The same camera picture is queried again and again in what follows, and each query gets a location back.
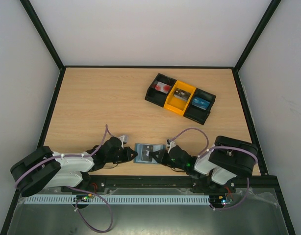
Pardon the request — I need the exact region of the red white card stack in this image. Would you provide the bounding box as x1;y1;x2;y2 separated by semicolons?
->
154;81;171;94

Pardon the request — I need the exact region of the light blue slotted cable duct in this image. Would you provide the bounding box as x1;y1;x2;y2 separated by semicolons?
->
24;194;210;205

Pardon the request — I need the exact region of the black frame post right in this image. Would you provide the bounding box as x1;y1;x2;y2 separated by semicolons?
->
234;0;281;71

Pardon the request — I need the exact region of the black VIP credit card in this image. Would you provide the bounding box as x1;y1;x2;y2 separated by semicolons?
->
141;144;153;162

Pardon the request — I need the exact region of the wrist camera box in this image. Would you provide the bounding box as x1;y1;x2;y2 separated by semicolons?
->
118;135;128;148
166;139;176;150

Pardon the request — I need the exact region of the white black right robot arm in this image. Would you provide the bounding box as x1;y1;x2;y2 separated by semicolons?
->
150;136;258;192

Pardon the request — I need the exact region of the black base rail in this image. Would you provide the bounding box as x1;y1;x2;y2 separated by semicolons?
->
76;176;228;195

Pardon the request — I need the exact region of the yellow middle bin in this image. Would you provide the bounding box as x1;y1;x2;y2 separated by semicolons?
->
164;80;196;116

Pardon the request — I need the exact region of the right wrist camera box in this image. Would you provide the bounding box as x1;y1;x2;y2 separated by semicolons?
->
166;139;176;150

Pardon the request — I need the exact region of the black bin right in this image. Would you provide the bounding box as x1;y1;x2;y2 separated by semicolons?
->
183;88;216;125

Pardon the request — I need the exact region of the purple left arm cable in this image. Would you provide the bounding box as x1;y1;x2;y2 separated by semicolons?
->
14;124;114;231

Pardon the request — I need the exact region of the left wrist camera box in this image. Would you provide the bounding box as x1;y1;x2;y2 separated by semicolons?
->
118;135;128;148

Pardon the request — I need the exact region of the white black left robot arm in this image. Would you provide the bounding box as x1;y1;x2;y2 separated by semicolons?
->
10;136;138;197

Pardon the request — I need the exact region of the black frame post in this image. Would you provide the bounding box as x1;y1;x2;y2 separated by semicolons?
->
234;0;281;71
20;0;64;71

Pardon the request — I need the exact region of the teal leather card holder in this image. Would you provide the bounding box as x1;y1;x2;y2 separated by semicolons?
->
133;143;166;165

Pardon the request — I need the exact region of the black bin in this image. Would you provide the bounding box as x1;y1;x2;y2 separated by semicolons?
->
145;73;176;107
183;88;216;125

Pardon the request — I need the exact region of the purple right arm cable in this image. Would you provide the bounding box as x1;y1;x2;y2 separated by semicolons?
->
169;127;259;211

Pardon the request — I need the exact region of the black VIP card stack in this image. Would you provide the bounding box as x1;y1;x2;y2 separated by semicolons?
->
174;88;191;101

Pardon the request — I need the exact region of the blue VIP card stack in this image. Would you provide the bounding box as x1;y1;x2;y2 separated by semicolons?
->
192;96;210;110

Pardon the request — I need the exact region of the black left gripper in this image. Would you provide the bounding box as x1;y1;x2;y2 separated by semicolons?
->
105;147;137;164

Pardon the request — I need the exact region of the black bin left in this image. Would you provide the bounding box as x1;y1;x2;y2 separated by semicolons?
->
145;73;176;107

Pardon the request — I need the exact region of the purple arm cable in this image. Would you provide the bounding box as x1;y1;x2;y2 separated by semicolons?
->
169;127;259;211
14;124;114;231

